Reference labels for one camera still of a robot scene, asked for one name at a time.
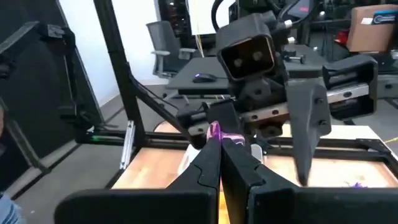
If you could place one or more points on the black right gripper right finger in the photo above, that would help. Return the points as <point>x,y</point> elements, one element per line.
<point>311,208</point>

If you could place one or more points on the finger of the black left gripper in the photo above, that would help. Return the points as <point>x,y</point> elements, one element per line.
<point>308,130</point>
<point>225,113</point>

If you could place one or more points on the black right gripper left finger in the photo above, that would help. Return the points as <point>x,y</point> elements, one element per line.
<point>140,208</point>

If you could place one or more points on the purple plastic spider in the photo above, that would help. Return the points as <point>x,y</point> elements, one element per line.
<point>357,185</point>
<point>214,130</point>

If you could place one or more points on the black computer mouse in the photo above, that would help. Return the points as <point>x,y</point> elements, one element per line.
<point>203,78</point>

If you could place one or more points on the black desk clamp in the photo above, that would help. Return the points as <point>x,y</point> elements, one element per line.
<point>293,57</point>

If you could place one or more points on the dark grey desk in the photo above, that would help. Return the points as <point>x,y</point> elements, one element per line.
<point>199,63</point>

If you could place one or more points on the grey plastic bin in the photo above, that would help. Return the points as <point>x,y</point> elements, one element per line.
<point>191,160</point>

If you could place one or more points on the white board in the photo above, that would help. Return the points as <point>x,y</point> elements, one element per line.
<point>202,15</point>

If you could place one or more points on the grey office chair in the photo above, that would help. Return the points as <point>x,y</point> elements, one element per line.
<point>163,37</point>

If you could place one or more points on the brown cardboard box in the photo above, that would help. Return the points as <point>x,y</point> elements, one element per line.
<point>367,34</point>

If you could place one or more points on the person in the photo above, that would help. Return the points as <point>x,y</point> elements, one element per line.
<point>9,211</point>

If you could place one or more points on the black partition panel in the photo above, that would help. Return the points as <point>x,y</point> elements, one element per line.
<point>37,93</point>

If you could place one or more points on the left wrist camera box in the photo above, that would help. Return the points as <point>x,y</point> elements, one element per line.
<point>248,31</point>

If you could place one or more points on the silver aluminium bracket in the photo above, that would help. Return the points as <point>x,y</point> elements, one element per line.
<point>127,146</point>

